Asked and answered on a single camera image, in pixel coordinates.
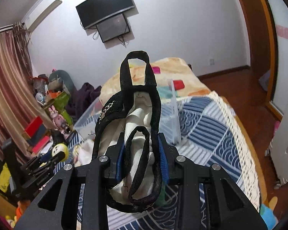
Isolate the pink rabbit figure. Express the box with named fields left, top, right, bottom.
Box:
left=48, top=105, right=71, bottom=133

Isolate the clear plastic storage box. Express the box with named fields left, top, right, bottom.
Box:
left=69, top=79, right=181, bottom=148

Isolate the grey plush toy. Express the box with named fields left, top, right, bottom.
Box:
left=48, top=70, right=76, bottom=94

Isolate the large wall television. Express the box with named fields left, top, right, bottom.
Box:
left=76, top=0, right=135, bottom=29

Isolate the brown wooden door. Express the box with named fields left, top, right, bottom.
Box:
left=239, top=0, right=278, bottom=104

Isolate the small wall monitor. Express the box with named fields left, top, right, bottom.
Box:
left=96, top=14, right=130, bottom=43

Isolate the colourful fleece blanket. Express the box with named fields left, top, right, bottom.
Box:
left=99, top=58, right=211, bottom=104

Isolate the green bottle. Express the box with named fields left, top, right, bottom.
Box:
left=60, top=110, right=73, bottom=126

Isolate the yellow white plush ball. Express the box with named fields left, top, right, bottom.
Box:
left=51, top=143, right=69, bottom=162

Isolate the white sliding wardrobe door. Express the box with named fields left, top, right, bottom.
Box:
left=268, top=0, right=288, bottom=113

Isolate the dark purple clothes pile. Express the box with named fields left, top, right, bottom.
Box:
left=65, top=83, right=102, bottom=121

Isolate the blue patterned bed cover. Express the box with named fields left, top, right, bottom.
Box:
left=53, top=90, right=261, bottom=230

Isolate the white air conditioner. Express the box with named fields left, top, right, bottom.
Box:
left=22, top=0, right=62, bottom=33

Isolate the black white fabric bag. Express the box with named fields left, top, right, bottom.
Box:
left=92, top=50, right=162, bottom=213

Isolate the striped pink curtain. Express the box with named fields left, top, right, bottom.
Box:
left=0, top=22, right=54, bottom=163

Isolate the green box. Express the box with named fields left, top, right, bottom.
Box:
left=43, top=92, right=70, bottom=113

